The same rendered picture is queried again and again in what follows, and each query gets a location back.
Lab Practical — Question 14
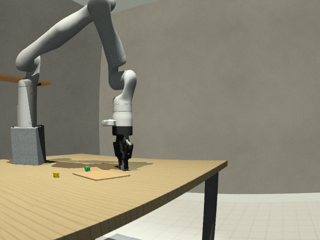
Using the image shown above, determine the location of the green die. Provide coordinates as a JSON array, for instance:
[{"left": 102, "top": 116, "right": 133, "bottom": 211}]
[{"left": 84, "top": 166, "right": 91, "bottom": 172}]

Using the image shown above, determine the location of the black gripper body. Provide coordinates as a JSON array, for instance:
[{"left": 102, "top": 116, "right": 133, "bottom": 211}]
[{"left": 112, "top": 126, "right": 133, "bottom": 151}]

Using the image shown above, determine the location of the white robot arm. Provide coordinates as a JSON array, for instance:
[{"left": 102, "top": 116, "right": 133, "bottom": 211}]
[{"left": 15, "top": 0, "right": 137, "bottom": 128}]

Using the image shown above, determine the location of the tan square mat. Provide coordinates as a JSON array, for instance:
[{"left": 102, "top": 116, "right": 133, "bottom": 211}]
[{"left": 72, "top": 170, "right": 131, "bottom": 181}]

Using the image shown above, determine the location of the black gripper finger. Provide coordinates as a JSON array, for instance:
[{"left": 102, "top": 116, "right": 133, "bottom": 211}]
[
  {"left": 113, "top": 140, "right": 122, "bottom": 169},
  {"left": 118, "top": 139, "right": 134, "bottom": 170}
]

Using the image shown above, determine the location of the yellow die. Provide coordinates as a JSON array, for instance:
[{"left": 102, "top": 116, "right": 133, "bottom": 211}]
[{"left": 53, "top": 172, "right": 60, "bottom": 178}]

